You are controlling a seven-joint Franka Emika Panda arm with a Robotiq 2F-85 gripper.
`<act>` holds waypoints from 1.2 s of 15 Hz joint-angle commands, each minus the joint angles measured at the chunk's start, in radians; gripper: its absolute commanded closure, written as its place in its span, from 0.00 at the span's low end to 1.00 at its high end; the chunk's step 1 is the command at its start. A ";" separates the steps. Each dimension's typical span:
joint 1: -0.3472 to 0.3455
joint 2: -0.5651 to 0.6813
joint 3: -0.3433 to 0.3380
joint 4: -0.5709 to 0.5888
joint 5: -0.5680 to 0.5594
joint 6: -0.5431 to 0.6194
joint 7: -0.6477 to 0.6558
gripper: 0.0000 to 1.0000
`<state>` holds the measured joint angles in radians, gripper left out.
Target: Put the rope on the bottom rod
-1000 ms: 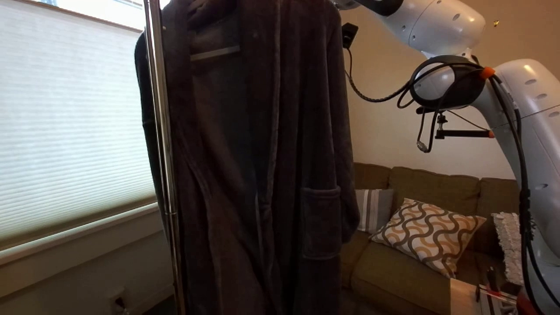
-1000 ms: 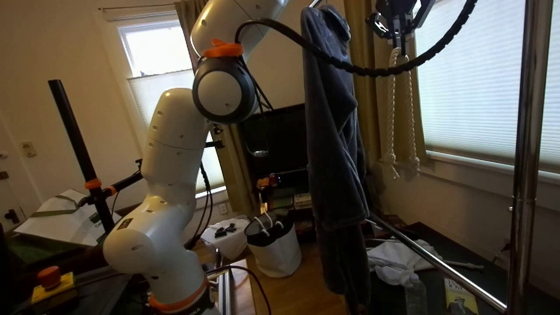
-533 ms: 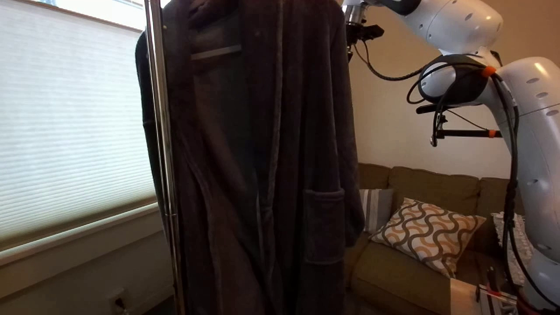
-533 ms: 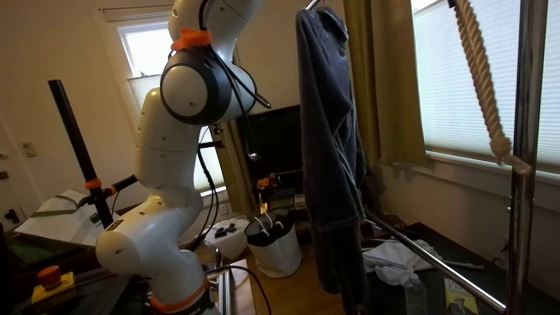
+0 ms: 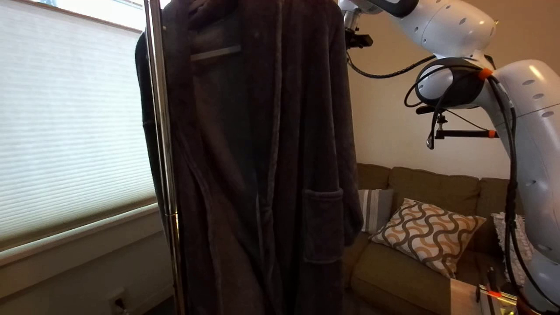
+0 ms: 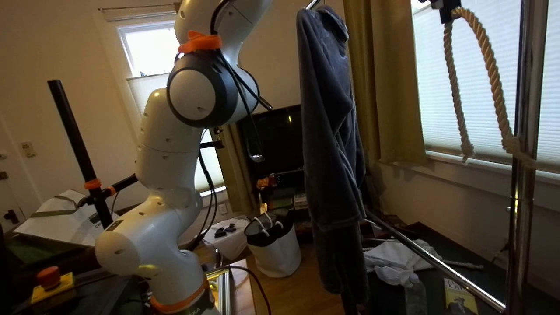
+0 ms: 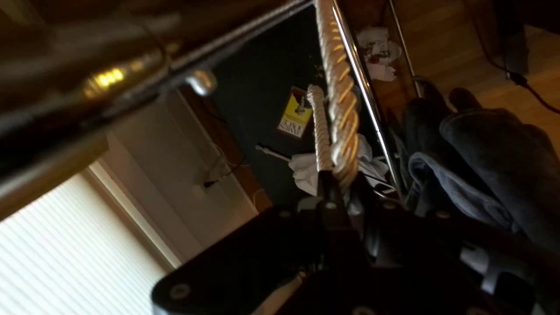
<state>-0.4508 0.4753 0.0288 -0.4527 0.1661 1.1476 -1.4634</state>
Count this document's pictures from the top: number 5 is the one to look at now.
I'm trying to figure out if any dark grey bathrobe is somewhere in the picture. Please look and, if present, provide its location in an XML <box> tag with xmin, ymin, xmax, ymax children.
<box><xmin>133</xmin><ymin>0</ymin><xmax>364</xmax><ymax>315</ymax></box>

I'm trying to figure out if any chrome rack pole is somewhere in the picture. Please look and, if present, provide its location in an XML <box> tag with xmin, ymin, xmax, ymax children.
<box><xmin>141</xmin><ymin>0</ymin><xmax>187</xmax><ymax>315</ymax></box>

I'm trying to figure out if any olive green sofa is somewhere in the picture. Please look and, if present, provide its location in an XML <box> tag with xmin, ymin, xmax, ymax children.
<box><xmin>343</xmin><ymin>162</ymin><xmax>526</xmax><ymax>315</ymax></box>

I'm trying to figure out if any white window blind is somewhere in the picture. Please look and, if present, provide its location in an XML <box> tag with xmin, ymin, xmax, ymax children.
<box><xmin>0</xmin><ymin>0</ymin><xmax>155</xmax><ymax>241</ymax></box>

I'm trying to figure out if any wavy patterned cushion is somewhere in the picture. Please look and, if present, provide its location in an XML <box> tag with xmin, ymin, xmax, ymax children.
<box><xmin>369</xmin><ymin>196</ymin><xmax>488</xmax><ymax>280</ymax></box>

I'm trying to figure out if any window sill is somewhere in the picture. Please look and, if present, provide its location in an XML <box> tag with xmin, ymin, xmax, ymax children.
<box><xmin>0</xmin><ymin>194</ymin><xmax>162</xmax><ymax>267</ymax></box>

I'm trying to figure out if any white textured cushion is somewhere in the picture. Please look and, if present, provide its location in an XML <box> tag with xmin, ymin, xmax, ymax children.
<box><xmin>490</xmin><ymin>210</ymin><xmax>530</xmax><ymax>281</ymax></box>

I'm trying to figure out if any black camera on boom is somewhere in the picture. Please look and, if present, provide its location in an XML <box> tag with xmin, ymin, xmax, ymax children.
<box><xmin>414</xmin><ymin>103</ymin><xmax>448</xmax><ymax>115</ymax></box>

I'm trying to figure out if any striped cushion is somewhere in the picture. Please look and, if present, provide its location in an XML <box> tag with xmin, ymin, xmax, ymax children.
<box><xmin>357</xmin><ymin>187</ymin><xmax>397</xmax><ymax>236</ymax></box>

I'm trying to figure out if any cardboard box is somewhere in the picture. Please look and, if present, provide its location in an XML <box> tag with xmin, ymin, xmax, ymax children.
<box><xmin>448</xmin><ymin>276</ymin><xmax>486</xmax><ymax>315</ymax></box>

